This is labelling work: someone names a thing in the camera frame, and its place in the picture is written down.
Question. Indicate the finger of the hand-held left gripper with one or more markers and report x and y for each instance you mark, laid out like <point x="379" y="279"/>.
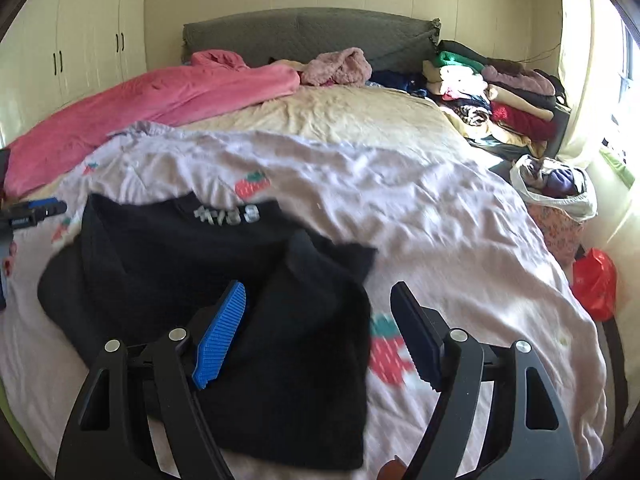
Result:
<point x="45" y="207"/>

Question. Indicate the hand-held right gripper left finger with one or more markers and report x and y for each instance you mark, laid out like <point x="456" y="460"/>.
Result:
<point x="222" y="332"/>

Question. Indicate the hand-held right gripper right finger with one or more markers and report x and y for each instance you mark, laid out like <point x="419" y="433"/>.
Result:
<point x="415" y="332"/>

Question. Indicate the black sweater with orange cuffs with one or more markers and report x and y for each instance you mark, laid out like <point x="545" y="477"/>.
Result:
<point x="150" y="270"/>

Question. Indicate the white bag of clothes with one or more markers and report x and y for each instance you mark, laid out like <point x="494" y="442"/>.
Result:
<point x="555" y="182"/>

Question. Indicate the dark blue clothes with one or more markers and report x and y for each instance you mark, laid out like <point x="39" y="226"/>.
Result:
<point x="400" y="82"/>

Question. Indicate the pile of folded clothes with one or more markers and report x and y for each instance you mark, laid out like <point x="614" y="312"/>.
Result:
<point x="500" y="95"/>

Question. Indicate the lilac strawberry print bed sheet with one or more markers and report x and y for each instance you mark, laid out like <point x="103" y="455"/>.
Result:
<point x="425" y="220"/>

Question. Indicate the pink blanket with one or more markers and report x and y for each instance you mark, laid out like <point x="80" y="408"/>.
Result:
<point x="150" y="95"/>

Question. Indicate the floral basket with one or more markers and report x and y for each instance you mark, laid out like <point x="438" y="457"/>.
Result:
<point x="557" y="235"/>

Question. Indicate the white wardrobe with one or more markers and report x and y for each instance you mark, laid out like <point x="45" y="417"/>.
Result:
<point x="75" y="35"/>

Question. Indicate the red plastic bag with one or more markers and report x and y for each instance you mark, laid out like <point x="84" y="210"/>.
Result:
<point x="595" y="285"/>

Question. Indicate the beige bed sheet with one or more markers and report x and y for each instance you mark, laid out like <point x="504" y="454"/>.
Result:
<point x="360" y="112"/>

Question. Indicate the fuzzy pink garment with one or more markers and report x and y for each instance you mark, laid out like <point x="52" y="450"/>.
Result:
<point x="337" y="67"/>

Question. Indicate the grey quilted headboard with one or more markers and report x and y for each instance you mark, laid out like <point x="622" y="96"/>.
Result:
<point x="310" y="30"/>

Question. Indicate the cream curtain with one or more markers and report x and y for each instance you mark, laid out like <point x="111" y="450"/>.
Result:
<point x="580" y="60"/>

